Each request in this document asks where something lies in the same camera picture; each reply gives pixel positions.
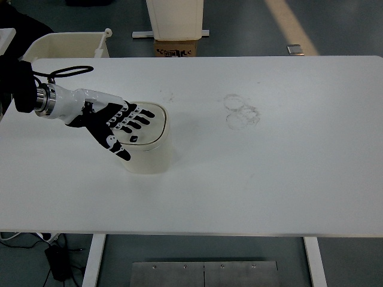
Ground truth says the metal floor socket plate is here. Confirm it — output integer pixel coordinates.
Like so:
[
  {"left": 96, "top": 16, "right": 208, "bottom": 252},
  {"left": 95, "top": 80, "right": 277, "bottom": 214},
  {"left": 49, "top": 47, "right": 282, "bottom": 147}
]
[{"left": 286, "top": 44, "right": 305, "bottom": 56}]

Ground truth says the black object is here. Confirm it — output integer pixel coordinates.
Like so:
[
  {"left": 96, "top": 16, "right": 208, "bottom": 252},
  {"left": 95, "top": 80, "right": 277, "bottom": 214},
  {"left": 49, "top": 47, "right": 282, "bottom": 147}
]
[{"left": 65, "top": 0, "right": 112, "bottom": 7}]

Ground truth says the grey metal plate with screws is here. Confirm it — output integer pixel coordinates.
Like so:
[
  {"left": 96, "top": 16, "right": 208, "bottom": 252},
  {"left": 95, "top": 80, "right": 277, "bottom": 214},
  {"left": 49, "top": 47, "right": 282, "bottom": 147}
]
[{"left": 131, "top": 261, "right": 281, "bottom": 287}]

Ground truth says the printed cardboard box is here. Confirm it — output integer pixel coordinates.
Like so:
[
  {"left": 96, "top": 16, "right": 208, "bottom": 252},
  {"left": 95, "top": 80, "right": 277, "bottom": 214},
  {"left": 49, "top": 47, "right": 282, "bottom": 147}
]
[{"left": 153, "top": 38, "right": 201, "bottom": 57}]

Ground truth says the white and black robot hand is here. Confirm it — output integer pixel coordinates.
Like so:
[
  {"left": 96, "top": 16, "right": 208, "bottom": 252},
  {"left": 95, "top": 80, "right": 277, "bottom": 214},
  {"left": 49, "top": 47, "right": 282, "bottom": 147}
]
[{"left": 52, "top": 84, "right": 156, "bottom": 162}]

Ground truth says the black cable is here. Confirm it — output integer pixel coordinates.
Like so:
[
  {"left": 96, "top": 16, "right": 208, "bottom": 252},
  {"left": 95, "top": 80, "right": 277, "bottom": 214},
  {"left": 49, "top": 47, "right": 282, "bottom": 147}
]
[{"left": 0, "top": 233, "right": 87, "bottom": 287}]

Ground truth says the black power adapter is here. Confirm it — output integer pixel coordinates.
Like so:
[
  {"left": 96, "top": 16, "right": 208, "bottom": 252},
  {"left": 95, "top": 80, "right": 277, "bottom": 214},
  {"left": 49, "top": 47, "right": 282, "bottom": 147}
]
[{"left": 44, "top": 243, "right": 72, "bottom": 282}]

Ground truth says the white table leg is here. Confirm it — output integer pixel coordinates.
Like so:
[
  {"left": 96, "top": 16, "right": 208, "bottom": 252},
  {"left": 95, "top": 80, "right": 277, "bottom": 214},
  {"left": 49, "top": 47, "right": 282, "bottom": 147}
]
[
  {"left": 302, "top": 236, "right": 329, "bottom": 287},
  {"left": 81, "top": 233, "right": 107, "bottom": 287}
]

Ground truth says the cream trash bin with lid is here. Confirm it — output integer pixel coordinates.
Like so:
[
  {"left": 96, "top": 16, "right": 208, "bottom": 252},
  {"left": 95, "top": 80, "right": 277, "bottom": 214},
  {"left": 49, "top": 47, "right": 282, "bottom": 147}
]
[{"left": 115, "top": 100, "right": 175, "bottom": 175}]

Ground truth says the white floor foot bar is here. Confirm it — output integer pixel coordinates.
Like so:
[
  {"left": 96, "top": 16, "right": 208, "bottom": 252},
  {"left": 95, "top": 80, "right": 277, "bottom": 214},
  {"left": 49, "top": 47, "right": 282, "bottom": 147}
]
[{"left": 132, "top": 29, "right": 211, "bottom": 39}]

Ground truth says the cream plastic crate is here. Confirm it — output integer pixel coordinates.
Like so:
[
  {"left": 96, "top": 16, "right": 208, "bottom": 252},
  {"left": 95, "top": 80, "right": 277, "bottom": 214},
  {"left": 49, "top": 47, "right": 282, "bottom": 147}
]
[{"left": 22, "top": 28, "right": 113, "bottom": 59}]

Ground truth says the white box-shaped object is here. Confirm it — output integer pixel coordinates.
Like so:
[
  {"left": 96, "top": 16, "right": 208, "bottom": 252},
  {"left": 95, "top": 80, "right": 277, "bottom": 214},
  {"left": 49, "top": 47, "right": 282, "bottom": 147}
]
[{"left": 0, "top": 28, "right": 17, "bottom": 56}]

